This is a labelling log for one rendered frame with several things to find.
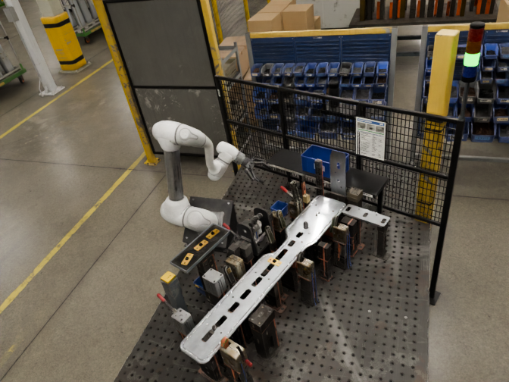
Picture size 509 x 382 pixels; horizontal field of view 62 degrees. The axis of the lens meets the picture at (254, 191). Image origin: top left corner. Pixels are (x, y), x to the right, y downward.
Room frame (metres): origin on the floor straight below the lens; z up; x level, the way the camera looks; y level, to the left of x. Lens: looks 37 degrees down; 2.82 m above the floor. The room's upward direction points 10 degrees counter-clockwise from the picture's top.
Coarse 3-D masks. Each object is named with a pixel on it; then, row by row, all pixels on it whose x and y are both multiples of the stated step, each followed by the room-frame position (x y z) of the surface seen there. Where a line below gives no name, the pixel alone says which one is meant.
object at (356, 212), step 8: (344, 208) 2.09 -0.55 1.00; (352, 208) 2.08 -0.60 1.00; (360, 208) 2.06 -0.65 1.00; (352, 216) 2.01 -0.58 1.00; (360, 216) 1.99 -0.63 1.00; (368, 216) 1.98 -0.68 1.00; (376, 216) 1.97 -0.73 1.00; (384, 216) 1.95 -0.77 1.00; (376, 224) 1.89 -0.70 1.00; (384, 224) 1.88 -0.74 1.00
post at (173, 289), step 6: (162, 282) 1.60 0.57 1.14; (174, 282) 1.59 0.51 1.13; (168, 288) 1.57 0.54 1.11; (174, 288) 1.58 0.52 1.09; (180, 288) 1.61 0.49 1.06; (168, 294) 1.59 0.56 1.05; (174, 294) 1.58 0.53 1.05; (180, 294) 1.61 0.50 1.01; (174, 300) 1.57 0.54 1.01; (180, 300) 1.60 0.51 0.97; (174, 306) 1.59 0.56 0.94; (180, 306) 1.59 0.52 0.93; (186, 306) 1.61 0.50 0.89
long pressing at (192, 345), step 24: (312, 216) 2.07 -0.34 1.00; (288, 240) 1.89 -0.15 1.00; (312, 240) 1.85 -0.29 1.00; (264, 264) 1.73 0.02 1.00; (288, 264) 1.70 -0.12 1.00; (240, 288) 1.58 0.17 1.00; (264, 288) 1.55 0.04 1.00; (216, 312) 1.45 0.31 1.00; (240, 312) 1.42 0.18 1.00; (192, 336) 1.33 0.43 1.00; (216, 336) 1.31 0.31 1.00
